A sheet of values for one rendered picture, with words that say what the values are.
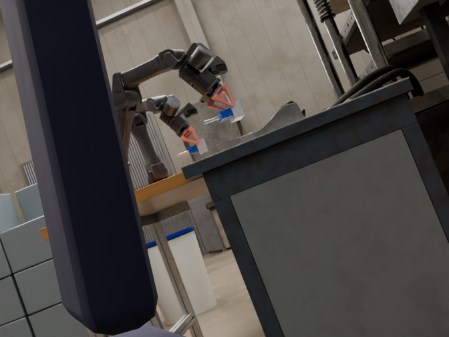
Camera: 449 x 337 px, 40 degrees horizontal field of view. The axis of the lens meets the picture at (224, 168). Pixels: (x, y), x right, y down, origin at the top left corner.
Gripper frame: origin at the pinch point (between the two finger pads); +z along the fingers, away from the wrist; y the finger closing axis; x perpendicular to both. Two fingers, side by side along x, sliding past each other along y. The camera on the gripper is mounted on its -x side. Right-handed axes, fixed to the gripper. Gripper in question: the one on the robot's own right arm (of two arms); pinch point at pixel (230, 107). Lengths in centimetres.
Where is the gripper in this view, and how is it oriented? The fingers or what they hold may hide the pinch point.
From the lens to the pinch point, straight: 204.2
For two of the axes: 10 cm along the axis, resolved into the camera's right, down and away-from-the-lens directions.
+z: 7.8, 6.2, 0.7
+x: -5.7, 7.5, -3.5
